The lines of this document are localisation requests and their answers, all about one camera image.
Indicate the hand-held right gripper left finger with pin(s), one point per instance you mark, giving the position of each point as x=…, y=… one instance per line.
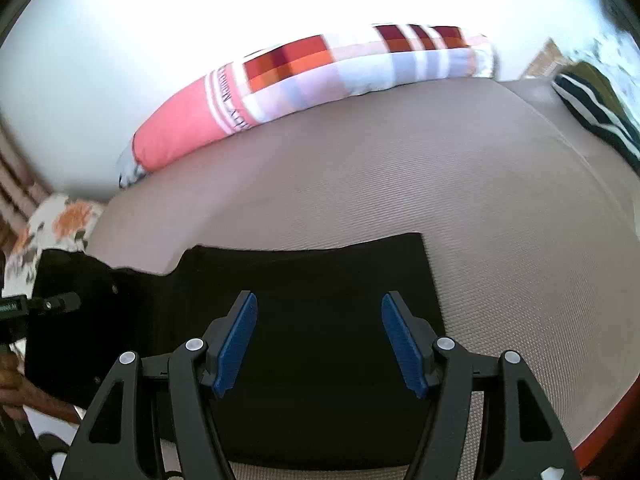
x=235, y=345

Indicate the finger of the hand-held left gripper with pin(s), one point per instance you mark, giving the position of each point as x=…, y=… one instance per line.
x=55, y=303

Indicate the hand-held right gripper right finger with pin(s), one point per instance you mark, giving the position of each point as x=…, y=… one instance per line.
x=402, y=345

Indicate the black pants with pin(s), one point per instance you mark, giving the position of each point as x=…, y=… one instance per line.
x=320, y=275

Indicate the person's left hand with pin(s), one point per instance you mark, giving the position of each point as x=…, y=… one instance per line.
x=9, y=375

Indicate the floral print pillow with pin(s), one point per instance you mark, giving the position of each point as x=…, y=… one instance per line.
x=55, y=225

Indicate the beige woven bed mat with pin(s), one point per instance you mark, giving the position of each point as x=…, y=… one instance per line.
x=400, y=170

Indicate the long checkered pink pillow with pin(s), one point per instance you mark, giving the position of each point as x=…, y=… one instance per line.
x=300, y=85

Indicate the striped olive garment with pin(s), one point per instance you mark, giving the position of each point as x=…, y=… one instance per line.
x=597, y=105

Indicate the brown patterned cloth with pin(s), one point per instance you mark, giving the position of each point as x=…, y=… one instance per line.
x=547, y=60

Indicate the white printed cloth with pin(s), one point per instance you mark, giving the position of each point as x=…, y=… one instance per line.
x=612, y=52

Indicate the dark wooden cabinet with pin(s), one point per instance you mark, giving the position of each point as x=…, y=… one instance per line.
x=625, y=5

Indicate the red wooden bed frame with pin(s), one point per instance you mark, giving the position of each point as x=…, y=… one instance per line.
x=617, y=445

